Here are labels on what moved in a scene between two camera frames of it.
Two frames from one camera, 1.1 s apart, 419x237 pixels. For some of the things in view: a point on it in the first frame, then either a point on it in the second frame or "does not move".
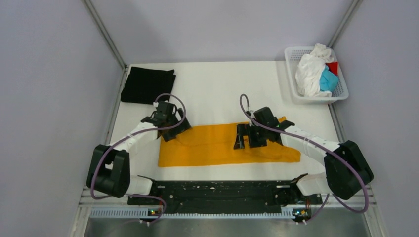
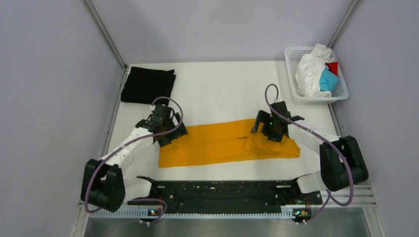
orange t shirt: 213,144 does not move
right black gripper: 246,129 -> 265,117
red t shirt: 333,67 does not move
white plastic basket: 293,55 does not move
